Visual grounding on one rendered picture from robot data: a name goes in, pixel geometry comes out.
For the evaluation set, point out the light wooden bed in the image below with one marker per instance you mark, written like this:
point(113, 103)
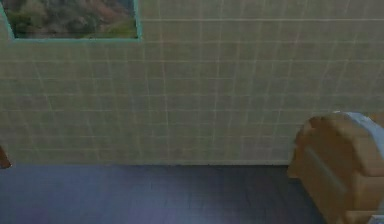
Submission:
point(336, 166)

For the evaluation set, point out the dark brown wooden furniture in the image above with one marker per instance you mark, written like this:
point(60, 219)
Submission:
point(3, 160)

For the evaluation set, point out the teal framed landscape picture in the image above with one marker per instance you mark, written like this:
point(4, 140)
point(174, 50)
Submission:
point(70, 18)

